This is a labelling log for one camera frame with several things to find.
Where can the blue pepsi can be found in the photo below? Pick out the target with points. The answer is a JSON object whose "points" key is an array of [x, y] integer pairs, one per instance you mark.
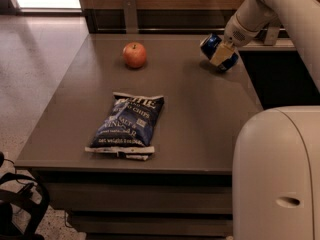
{"points": [[209, 45]]}

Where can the grey drawer cabinet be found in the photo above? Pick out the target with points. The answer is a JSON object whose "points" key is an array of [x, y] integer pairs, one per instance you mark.
{"points": [[183, 191]]}

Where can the red apple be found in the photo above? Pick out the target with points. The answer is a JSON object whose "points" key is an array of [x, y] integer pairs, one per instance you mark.
{"points": [[134, 55]]}

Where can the left metal bracket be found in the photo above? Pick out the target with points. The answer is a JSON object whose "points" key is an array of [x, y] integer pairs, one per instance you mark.
{"points": [[130, 16]]}

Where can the right metal bracket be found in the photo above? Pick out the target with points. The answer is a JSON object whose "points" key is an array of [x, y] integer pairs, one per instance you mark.
{"points": [[272, 32]]}

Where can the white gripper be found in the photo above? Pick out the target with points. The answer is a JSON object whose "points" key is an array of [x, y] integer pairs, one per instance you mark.
{"points": [[237, 34]]}

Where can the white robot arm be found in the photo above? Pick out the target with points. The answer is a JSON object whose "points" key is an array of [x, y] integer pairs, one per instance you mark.
{"points": [[275, 179]]}

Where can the blue chips bag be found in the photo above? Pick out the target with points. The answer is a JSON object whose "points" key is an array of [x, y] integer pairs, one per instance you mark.
{"points": [[128, 130]]}

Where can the metal bracket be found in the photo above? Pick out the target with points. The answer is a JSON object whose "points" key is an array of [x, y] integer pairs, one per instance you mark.
{"points": [[130, 16], [272, 32]]}

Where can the black chair base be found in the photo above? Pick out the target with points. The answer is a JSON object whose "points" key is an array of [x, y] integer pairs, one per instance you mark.
{"points": [[8, 231]]}

